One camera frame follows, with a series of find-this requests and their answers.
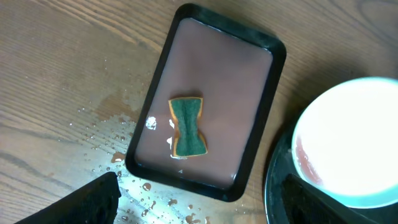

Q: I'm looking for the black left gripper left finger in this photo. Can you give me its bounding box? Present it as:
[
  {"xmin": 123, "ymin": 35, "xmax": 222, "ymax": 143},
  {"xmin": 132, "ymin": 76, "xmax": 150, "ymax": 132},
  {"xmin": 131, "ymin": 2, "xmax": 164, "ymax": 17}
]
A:
[{"xmin": 16, "ymin": 172, "xmax": 121, "ymax": 224}]

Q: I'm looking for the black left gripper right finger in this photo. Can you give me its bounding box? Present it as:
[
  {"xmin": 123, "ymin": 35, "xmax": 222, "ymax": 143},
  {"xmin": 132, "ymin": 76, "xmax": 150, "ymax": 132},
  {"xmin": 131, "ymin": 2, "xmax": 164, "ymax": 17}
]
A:
[{"xmin": 282, "ymin": 174, "xmax": 374, "ymax": 224}]

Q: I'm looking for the light green plate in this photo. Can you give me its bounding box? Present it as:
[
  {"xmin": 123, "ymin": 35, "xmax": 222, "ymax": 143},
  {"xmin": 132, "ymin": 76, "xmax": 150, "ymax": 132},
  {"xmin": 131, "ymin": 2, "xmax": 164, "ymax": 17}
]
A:
[{"xmin": 291, "ymin": 77, "xmax": 397, "ymax": 208}]

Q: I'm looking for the orange green scrub sponge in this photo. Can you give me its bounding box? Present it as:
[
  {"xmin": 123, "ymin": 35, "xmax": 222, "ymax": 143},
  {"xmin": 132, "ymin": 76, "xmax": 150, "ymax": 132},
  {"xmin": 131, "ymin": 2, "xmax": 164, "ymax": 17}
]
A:
[{"xmin": 169, "ymin": 96, "xmax": 208, "ymax": 157}]

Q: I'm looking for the black round tray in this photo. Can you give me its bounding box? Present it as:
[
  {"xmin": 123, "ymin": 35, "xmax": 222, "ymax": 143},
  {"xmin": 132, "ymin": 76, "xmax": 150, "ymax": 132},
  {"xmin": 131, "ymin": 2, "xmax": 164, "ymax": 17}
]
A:
[{"xmin": 264, "ymin": 124, "xmax": 397, "ymax": 223}]

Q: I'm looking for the black rectangular tray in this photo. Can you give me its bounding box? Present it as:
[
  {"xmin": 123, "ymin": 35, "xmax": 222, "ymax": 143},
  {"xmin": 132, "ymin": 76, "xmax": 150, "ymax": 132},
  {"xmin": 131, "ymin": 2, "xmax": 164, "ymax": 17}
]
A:
[{"xmin": 126, "ymin": 3, "xmax": 287, "ymax": 202}]

